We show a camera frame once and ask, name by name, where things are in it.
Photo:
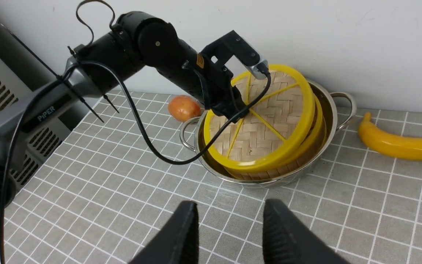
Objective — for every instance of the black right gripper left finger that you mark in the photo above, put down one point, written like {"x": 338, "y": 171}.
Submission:
{"x": 178, "y": 240}

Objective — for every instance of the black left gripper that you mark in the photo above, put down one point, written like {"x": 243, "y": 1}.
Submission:
{"x": 211, "y": 85}

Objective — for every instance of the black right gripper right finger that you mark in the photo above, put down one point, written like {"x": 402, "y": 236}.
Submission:
{"x": 286, "y": 240}

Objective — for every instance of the yellow-rimmed woven bamboo lid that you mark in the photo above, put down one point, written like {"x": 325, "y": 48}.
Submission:
{"x": 265, "y": 143}

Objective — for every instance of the yellow-rimmed bamboo steamer basket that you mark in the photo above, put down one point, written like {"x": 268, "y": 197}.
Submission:
{"x": 305, "y": 152}

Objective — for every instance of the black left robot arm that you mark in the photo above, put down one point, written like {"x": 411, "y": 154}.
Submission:
{"x": 136, "y": 40}

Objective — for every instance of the stainless steel pot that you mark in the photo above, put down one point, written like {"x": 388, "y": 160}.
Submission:
{"x": 330, "y": 115}

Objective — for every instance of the brown potato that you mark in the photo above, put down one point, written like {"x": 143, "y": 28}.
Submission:
{"x": 183, "y": 107}

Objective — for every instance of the grey checked tablecloth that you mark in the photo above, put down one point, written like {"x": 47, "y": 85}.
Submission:
{"x": 102, "y": 196}

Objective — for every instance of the yellow banana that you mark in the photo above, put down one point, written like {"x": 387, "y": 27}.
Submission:
{"x": 391, "y": 145}

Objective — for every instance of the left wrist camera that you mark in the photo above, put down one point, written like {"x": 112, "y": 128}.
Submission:
{"x": 232, "y": 44}

